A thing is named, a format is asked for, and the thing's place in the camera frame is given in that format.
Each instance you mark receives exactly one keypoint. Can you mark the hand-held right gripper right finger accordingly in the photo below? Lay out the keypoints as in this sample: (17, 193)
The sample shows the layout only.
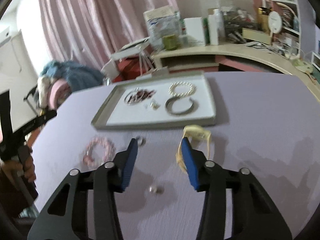
(191, 165)

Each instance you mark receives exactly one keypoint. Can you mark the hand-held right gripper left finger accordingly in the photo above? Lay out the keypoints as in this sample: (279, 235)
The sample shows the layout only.
(130, 165)

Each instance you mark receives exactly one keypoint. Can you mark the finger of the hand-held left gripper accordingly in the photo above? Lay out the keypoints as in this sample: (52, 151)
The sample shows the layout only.
(37, 121)

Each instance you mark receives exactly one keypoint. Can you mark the grey shallow tray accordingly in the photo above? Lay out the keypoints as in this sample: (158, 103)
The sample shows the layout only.
(160, 118)

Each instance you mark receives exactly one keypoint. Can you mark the thin silver bangle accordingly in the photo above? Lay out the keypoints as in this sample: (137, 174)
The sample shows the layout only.
(126, 101)

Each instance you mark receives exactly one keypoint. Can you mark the small silver earrings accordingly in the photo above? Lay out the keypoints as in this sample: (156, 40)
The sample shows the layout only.
(157, 106)

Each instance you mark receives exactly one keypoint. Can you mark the person's left hand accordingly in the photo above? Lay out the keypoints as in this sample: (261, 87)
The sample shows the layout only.
(30, 167)

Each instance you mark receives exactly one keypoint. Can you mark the black chair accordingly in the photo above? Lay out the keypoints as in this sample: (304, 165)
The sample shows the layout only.
(31, 97)

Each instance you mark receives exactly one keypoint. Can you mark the white cloth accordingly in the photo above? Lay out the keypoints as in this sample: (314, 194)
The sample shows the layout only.
(45, 90)

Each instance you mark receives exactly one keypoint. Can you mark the pink blanket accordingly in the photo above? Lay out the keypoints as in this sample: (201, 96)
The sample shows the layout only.
(58, 92)

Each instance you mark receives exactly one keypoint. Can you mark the blue fleece blanket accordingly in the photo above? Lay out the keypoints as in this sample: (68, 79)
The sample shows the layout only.
(75, 73)

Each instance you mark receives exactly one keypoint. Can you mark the purple tablecloth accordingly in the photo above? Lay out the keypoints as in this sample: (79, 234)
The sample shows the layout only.
(262, 130)

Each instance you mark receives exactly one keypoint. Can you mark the white paper bag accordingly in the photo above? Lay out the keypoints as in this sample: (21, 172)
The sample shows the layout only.
(110, 70)

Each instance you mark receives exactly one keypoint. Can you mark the white air conditioner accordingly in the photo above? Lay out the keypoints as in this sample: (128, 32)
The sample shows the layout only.
(5, 37)

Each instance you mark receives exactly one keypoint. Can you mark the red box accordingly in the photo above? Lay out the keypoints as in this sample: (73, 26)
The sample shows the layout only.
(130, 67)

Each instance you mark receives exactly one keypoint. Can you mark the pink curtain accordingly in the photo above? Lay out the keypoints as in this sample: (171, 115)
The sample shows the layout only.
(87, 25)

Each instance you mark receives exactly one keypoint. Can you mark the white folding board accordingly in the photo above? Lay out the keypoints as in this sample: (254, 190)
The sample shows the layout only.
(130, 48)

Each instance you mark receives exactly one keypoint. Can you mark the green jar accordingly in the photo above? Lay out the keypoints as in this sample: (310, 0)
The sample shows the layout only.
(170, 43)

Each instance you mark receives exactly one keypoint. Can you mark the curved beige desk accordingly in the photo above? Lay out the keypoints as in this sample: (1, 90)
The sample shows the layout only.
(250, 52)

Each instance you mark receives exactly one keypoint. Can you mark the white carton box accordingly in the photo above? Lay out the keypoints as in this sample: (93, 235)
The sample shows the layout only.
(194, 31)

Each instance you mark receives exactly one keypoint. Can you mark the white bottle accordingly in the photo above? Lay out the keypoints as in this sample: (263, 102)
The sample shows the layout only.
(216, 27)

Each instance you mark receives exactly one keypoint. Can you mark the beige flat box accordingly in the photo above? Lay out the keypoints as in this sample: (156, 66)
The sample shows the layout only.
(256, 35)

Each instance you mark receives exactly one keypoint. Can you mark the clear bag of packets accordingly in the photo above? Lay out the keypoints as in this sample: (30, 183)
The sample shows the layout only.
(162, 22)

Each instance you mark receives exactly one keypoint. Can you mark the green hand fan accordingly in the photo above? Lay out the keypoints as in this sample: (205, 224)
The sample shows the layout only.
(301, 65)

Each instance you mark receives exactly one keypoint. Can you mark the clear acrylic organizer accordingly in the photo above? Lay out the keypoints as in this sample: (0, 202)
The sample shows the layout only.
(237, 17)

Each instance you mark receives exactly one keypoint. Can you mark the white desktop organizer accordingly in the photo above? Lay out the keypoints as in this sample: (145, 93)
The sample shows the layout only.
(315, 61)

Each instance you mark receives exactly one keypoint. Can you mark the round white mirror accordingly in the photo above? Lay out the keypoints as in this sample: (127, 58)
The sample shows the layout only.
(275, 22)

